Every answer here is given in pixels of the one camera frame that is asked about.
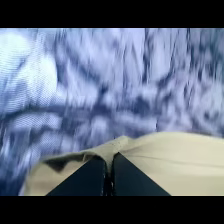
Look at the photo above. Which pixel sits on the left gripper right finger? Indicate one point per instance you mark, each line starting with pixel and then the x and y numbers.
pixel 130 181

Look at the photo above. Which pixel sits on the brown garment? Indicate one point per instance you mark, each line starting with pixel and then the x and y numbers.
pixel 186 160

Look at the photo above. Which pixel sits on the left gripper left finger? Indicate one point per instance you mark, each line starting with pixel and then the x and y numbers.
pixel 86 181

